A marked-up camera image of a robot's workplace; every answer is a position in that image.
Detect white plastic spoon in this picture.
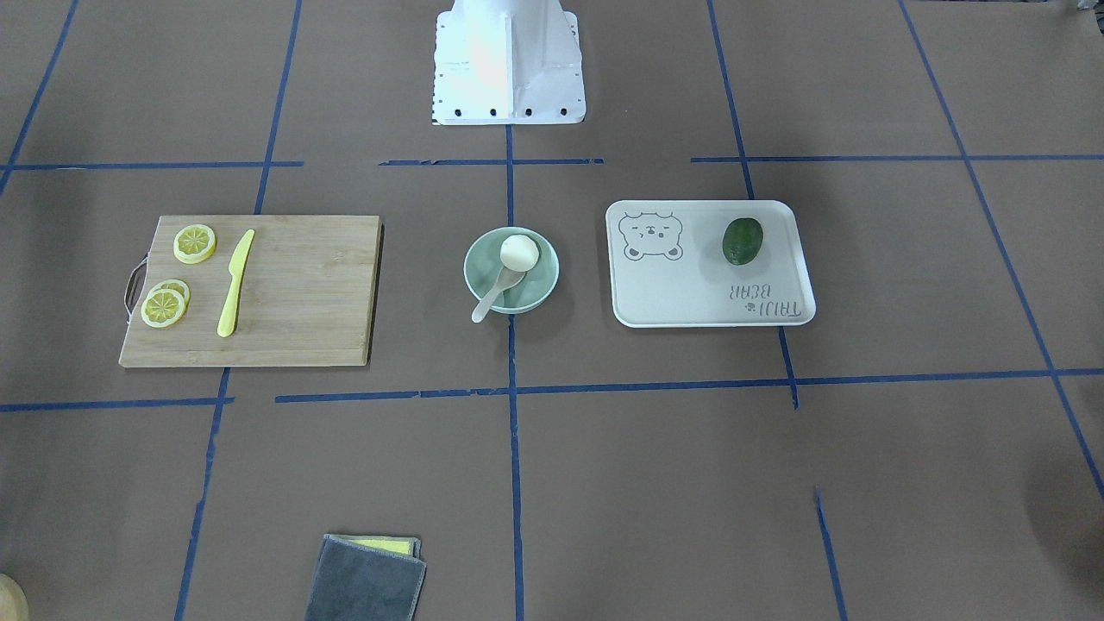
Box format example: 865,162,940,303
473,267,527,323

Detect white steamed bun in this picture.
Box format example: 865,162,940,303
499,235,540,273

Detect light green bowl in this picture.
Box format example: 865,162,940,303
464,227,560,314

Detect white bear serving tray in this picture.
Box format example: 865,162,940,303
605,200,817,329

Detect dark green avocado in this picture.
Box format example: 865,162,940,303
721,217,765,265

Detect bamboo cutting board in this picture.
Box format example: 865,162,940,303
119,215,382,368

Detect yellow plastic knife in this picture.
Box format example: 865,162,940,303
216,229,255,338

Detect grey yellow folded cloth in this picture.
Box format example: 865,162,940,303
304,533,426,620

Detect lemon slice upper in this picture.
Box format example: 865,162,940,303
172,223,217,265

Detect lemon slice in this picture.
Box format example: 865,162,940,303
151,278,191,305
141,288,188,329
172,223,217,265

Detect lemon slice behind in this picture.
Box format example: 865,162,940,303
151,278,191,305

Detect lemon slice front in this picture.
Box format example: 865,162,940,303
141,288,188,329

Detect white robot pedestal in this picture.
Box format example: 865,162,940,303
431,1,587,126

